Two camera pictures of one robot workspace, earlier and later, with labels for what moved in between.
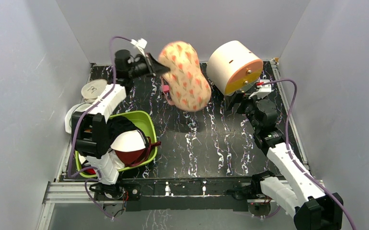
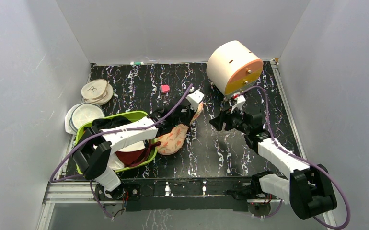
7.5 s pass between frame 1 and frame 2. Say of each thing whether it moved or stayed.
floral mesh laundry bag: moved
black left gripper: moved
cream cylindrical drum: stayed
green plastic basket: stayed
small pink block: stayed
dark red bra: stayed
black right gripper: moved
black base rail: stayed
